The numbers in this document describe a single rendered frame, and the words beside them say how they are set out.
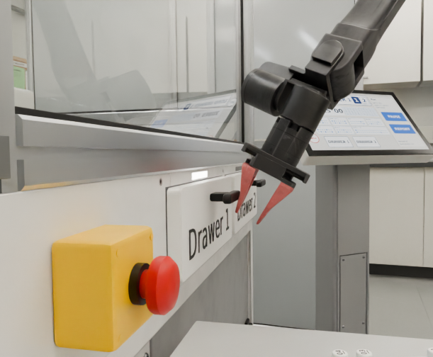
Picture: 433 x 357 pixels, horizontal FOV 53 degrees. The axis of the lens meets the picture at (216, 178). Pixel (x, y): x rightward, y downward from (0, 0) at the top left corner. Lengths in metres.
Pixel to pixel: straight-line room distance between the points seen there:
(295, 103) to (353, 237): 1.01
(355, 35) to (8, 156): 0.52
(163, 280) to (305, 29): 2.15
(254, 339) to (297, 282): 1.89
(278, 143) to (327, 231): 0.97
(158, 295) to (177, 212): 0.21
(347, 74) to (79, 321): 0.49
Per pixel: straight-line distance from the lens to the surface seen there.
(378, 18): 0.71
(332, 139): 1.41
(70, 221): 0.32
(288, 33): 2.39
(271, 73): 0.67
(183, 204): 0.50
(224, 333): 0.53
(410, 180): 3.60
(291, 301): 2.43
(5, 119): 0.27
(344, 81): 0.66
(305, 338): 0.52
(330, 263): 1.57
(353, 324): 1.66
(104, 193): 0.36
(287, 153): 0.61
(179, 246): 0.50
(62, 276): 0.30
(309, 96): 0.61
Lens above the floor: 0.96
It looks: 3 degrees down
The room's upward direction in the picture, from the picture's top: 1 degrees counter-clockwise
